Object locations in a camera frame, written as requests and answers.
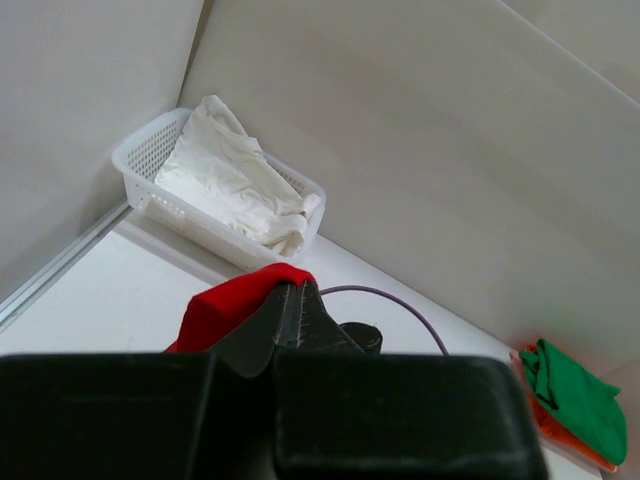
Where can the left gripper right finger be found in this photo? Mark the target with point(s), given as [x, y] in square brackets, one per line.
[316, 331]

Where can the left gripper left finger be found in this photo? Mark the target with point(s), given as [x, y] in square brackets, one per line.
[249, 348]

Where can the red t-shirt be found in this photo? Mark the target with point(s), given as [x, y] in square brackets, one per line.
[214, 313]

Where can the white plastic basket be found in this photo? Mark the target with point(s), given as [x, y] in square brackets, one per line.
[140, 157]

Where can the crumpled white t-shirt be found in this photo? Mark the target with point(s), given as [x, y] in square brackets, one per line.
[219, 169]

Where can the folded orange t-shirt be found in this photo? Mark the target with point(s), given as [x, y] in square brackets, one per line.
[553, 432]

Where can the folded green t-shirt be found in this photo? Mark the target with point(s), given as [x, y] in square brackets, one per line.
[577, 399]

